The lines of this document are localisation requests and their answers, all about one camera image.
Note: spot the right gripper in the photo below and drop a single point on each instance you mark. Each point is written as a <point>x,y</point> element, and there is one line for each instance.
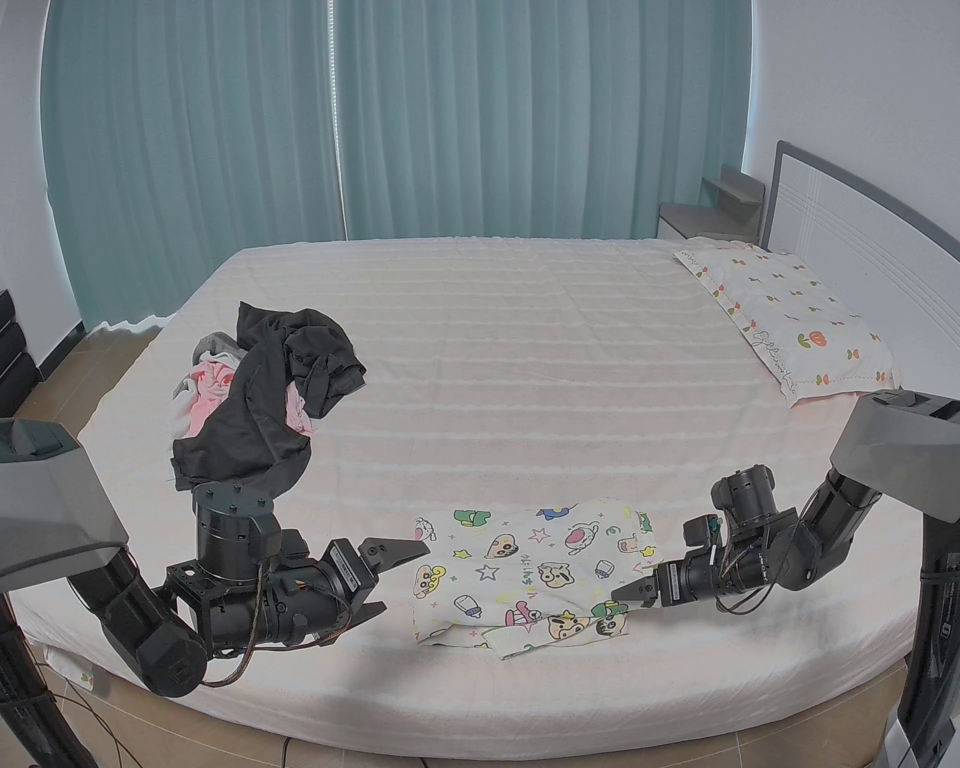
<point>697,581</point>

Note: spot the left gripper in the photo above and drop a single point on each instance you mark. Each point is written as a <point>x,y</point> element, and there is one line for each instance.
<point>315,600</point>

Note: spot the white printed pyjama top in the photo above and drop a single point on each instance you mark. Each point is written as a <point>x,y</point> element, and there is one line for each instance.
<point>525,577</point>

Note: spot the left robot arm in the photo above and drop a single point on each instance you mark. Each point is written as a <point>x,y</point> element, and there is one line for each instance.
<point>150,637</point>

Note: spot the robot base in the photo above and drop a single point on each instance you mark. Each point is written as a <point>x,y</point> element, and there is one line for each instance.
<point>900,750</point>

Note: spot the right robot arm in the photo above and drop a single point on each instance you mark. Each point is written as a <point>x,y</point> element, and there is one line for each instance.
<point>840,517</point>

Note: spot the pile of clothes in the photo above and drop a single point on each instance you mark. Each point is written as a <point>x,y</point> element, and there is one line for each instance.
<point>315,352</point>

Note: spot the bed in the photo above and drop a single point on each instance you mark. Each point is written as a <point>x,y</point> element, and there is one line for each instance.
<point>525,375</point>

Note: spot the white printed pillow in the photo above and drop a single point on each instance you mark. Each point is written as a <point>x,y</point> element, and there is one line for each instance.
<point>787,315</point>

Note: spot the grey bedside table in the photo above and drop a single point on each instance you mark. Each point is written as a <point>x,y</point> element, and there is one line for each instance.
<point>697,221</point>

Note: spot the black chest of drawers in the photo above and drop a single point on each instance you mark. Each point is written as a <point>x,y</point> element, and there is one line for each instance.
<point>15,352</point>

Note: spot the blue-green curtain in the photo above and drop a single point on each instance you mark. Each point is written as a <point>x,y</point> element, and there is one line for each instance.
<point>187,150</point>
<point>540,112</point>

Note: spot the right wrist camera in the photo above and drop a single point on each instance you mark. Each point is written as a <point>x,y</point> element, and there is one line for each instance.
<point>701,532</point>

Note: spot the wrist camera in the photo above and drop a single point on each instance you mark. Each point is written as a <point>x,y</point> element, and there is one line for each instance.
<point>701,532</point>
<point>292,544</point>

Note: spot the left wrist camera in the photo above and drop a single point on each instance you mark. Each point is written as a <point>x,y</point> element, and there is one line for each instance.
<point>292,544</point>

